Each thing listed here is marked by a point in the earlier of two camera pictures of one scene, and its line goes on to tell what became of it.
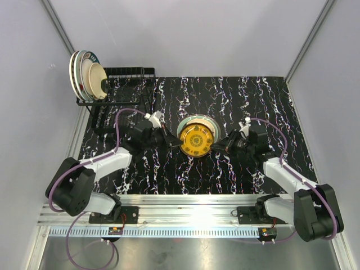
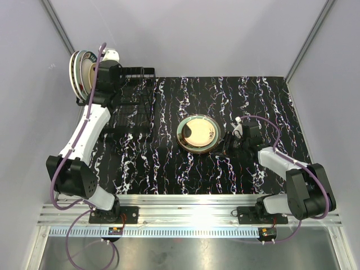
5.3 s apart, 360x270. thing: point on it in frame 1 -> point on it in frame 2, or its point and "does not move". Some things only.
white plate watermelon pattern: x=77 y=63 does not move
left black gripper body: x=157 y=140 -> x=119 y=89
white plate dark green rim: x=88 y=59 does not move
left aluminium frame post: x=50 y=9 does not move
